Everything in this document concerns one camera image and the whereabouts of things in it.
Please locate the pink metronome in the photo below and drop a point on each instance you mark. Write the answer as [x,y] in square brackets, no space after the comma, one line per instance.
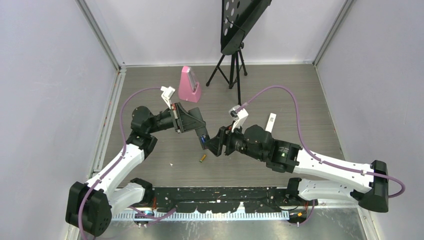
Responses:
[189,89]

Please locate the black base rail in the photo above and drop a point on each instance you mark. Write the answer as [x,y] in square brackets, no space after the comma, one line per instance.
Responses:
[220,200]

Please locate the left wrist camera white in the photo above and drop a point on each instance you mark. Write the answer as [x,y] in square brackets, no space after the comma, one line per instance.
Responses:
[167,93]

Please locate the black music stand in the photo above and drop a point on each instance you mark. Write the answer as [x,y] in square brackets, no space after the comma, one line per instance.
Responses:
[237,19]

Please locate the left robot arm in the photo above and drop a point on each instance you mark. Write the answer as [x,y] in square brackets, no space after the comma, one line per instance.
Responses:
[92,205]

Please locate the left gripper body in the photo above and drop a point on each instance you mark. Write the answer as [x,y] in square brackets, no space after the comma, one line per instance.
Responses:
[174,117]

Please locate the white remote control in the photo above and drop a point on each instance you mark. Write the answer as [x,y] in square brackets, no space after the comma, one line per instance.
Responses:
[270,122]

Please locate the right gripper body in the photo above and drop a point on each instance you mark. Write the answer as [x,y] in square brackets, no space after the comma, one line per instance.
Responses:
[235,140]

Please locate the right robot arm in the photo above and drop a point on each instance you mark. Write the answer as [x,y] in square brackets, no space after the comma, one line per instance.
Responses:
[364,184]

